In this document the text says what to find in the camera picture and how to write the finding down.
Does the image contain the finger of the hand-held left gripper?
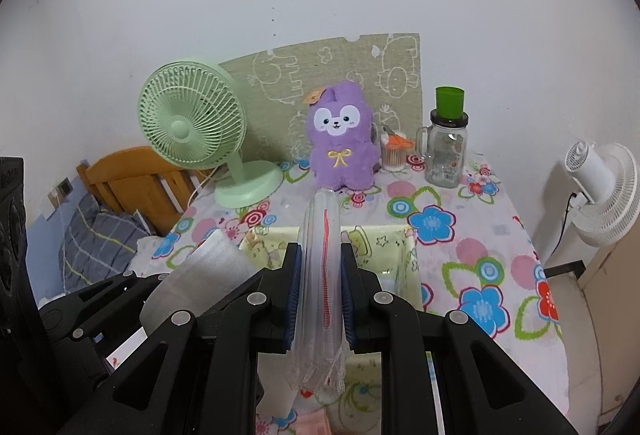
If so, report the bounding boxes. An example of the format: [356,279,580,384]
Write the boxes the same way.
[65,271,168,317]
[54,314,149,362]

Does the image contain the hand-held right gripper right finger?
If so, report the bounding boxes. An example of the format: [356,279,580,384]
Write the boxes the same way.
[340,242,581,435]

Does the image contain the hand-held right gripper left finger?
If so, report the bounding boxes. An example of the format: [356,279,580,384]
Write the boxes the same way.
[56,242,303,435]

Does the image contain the clear zip plastic bag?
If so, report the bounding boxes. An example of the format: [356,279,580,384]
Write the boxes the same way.
[287,188,349,398]

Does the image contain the printed fabric storage box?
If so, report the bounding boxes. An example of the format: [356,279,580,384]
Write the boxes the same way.
[239,224,427,416]

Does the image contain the white foam sheet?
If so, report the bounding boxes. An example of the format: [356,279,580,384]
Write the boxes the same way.
[140,229,257,336]

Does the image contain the blue bed sheet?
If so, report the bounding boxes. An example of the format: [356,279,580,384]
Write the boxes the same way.
[25,200,136,306]

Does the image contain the grey plaid pillow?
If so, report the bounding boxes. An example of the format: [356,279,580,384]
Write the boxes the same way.
[59,192,151,296]

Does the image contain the wooden headboard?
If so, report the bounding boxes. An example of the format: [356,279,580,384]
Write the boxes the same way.
[82,146,221,236]

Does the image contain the floral tablecloth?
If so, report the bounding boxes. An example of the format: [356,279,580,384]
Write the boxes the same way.
[135,155,571,435]

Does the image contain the purple plush toy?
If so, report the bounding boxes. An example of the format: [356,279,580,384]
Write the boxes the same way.
[302,81,379,192]

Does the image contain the cotton swab jar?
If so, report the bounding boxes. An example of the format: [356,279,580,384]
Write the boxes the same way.
[380,135,416,174]

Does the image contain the glass jar mug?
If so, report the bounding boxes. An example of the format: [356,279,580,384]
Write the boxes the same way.
[416,111,470,188]

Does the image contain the green desk fan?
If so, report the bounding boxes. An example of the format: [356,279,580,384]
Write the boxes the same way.
[138,61,285,208]

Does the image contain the green plastic cup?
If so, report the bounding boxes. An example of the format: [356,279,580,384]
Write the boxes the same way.
[435,86,465,118]

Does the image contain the green printed foam mat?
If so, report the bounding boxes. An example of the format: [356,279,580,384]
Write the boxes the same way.
[219,32,422,166]

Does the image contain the beige wooden cabinet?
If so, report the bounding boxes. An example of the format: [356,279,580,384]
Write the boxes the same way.
[575,235,640,416]

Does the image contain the white fan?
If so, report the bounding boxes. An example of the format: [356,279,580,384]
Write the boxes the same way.
[564,141,640,247]

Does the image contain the white fan cable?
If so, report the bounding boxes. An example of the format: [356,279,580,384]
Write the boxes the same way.
[187,165,231,211]

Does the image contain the orange handled scissors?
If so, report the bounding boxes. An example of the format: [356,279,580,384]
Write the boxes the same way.
[382,126,416,150]

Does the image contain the black metal frame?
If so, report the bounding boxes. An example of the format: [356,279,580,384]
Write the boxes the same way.
[544,262,586,279]

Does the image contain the black fan cable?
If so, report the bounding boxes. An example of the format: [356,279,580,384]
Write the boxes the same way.
[547,190,581,266]

